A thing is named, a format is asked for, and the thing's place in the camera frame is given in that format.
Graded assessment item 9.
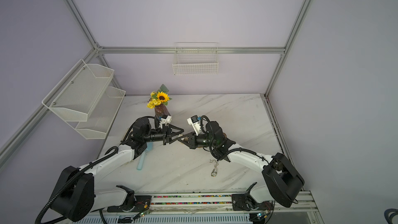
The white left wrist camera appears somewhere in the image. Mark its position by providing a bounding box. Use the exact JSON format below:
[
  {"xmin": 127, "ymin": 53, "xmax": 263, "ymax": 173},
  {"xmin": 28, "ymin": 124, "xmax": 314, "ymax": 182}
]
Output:
[{"xmin": 159, "ymin": 115, "xmax": 172, "ymax": 129}]

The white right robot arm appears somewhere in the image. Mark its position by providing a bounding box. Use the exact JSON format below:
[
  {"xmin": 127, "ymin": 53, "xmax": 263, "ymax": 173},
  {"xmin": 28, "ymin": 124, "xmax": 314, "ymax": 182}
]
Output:
[{"xmin": 179, "ymin": 115, "xmax": 305, "ymax": 208}]

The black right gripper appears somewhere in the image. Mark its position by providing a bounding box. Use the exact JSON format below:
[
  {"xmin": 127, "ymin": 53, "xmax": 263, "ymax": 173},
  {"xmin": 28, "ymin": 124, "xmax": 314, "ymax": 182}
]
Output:
[{"xmin": 180, "ymin": 130, "xmax": 217, "ymax": 149}]

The light blue plastic shovel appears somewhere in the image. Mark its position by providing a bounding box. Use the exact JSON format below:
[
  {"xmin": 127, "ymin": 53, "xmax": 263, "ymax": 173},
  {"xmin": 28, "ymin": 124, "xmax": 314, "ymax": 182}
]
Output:
[{"xmin": 136, "ymin": 143, "xmax": 153, "ymax": 171}]

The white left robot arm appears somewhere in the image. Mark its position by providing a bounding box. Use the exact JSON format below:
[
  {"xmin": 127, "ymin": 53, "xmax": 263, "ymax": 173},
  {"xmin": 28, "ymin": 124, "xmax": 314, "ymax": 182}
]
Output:
[{"xmin": 35, "ymin": 115, "xmax": 184, "ymax": 224}]

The white wire wall basket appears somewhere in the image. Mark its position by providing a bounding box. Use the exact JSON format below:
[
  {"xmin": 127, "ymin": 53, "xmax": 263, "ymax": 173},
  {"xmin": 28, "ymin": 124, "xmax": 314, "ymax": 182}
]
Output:
[{"xmin": 172, "ymin": 42, "xmax": 219, "ymax": 76}]

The aluminium cage frame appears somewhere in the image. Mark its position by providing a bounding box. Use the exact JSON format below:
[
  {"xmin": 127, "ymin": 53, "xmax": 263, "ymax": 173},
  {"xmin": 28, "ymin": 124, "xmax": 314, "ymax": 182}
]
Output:
[{"xmin": 0, "ymin": 0, "xmax": 325, "ymax": 194}]

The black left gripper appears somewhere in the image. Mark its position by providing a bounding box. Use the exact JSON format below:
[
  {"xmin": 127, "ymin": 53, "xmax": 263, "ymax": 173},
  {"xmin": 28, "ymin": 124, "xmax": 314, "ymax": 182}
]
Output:
[{"xmin": 143, "ymin": 124, "xmax": 184, "ymax": 146}]

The sunflower bouquet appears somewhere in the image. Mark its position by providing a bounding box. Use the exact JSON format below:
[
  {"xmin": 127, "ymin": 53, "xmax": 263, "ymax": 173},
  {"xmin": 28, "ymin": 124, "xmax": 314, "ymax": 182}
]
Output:
[{"xmin": 147, "ymin": 84, "xmax": 172, "ymax": 109}]

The white two-tier mesh shelf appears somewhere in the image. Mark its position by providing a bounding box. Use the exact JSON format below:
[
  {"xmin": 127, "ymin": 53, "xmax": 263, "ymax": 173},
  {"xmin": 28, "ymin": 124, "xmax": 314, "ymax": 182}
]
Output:
[{"xmin": 42, "ymin": 60, "xmax": 125, "ymax": 140}]

